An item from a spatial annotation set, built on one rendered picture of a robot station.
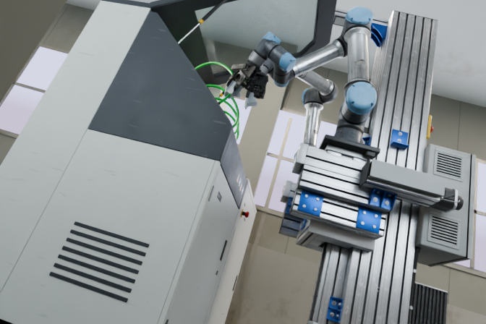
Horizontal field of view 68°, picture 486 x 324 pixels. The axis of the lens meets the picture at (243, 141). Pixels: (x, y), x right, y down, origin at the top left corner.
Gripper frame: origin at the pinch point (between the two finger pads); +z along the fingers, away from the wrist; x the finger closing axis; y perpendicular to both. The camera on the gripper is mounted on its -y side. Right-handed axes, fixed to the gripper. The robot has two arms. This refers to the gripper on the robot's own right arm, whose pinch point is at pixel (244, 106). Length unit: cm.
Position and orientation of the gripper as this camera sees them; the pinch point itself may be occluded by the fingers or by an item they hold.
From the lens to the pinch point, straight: 185.7
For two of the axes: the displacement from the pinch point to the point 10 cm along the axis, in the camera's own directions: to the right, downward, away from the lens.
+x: 1.0, 4.3, 9.0
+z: -2.9, 8.7, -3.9
